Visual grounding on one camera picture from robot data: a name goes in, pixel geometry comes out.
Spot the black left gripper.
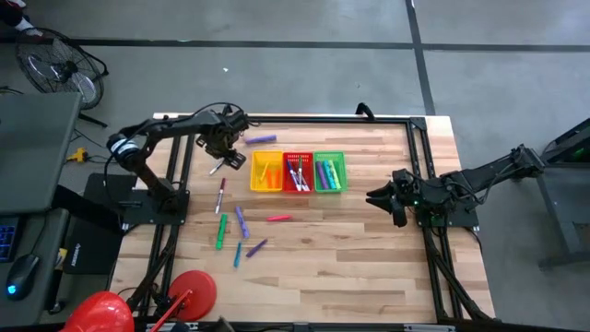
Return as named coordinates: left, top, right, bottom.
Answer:
left=195, top=120, right=248, bottom=171

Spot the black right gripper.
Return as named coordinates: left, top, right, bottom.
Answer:
left=366, top=168, right=419, bottom=228

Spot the lavender Sharpie highlighter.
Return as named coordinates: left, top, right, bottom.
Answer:
left=243, top=134, right=278, bottom=146
left=234, top=206, right=251, bottom=240

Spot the pale green highlighter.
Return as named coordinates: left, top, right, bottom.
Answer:
left=330, top=159, right=343, bottom=190

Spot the aqua Sharpie highlighter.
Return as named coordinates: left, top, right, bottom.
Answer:
left=323, top=159, right=336, bottom=190

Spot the purple highlighter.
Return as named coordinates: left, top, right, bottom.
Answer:
left=315, top=160, right=329, bottom=191

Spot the blue Expo marker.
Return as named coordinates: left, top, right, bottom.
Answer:
left=286, top=159, right=301, bottom=192

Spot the green Sharpie highlighter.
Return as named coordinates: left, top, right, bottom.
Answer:
left=215, top=213, right=229, bottom=251

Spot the maroon Expo marker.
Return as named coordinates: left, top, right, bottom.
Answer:
left=214, top=177, right=228, bottom=215

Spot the yellow plastic basket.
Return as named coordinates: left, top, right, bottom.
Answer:
left=249, top=149, right=284, bottom=193

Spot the green plastic basket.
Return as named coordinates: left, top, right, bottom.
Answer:
left=313, top=150, right=348, bottom=194

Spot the red plastic basket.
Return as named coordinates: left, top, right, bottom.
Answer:
left=281, top=150, right=315, bottom=194

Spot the dark purple marker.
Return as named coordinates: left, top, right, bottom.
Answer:
left=244, top=238, right=269, bottom=259

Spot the red round disc base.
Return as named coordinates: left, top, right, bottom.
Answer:
left=166, top=269, right=218, bottom=323

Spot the black computer box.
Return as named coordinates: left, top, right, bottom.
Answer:
left=62, top=216, right=125, bottom=277

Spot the red rod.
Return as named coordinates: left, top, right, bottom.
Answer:
left=149, top=288, right=195, bottom=332

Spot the black floor fan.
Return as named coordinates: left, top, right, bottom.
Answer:
left=15, top=26, right=111, bottom=129

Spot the grey desk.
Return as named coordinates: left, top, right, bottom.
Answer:
left=0, top=91, right=83, bottom=324

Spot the grey side stand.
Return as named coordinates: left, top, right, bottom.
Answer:
left=537, top=117, right=590, bottom=271

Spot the red dome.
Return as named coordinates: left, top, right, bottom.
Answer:
left=59, top=290, right=136, bottom=332

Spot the black keyboard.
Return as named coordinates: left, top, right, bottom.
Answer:
left=0, top=216, right=22, bottom=264

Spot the black computer mouse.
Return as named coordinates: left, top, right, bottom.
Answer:
left=5, top=253, right=41, bottom=302

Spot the person's foot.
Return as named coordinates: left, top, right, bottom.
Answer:
left=0, top=0, right=45, bottom=38

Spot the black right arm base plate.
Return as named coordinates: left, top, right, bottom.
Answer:
left=417, top=202, right=480, bottom=230

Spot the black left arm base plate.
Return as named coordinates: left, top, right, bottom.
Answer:
left=82, top=172, right=191, bottom=227

